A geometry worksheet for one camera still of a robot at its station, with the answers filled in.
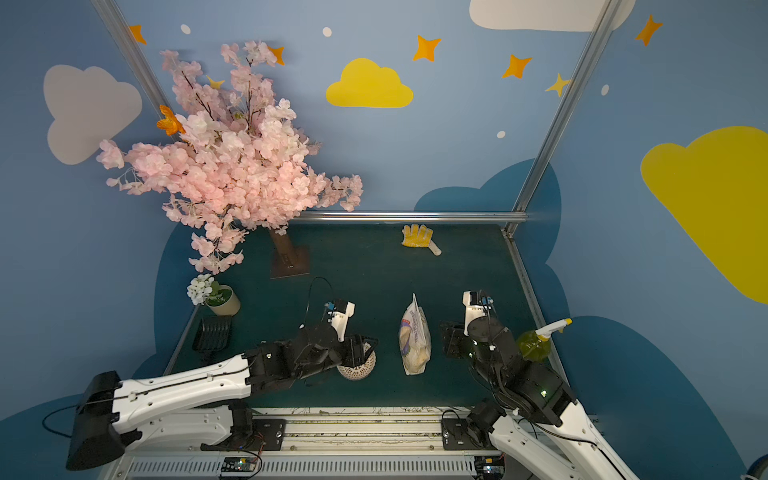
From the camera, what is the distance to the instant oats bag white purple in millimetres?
765

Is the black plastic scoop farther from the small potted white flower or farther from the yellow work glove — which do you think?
the yellow work glove

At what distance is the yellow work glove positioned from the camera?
3.84ft

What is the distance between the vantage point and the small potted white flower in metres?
0.88

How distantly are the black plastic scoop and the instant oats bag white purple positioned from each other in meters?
0.55

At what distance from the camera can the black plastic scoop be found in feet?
2.95

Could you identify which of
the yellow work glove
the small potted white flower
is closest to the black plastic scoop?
the small potted white flower

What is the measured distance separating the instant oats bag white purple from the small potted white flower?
0.56 m

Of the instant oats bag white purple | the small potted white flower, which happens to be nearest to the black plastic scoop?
the small potted white flower

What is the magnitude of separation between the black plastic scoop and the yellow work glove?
0.69 meters

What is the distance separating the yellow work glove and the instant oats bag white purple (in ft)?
1.29

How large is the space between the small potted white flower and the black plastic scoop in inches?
1.3
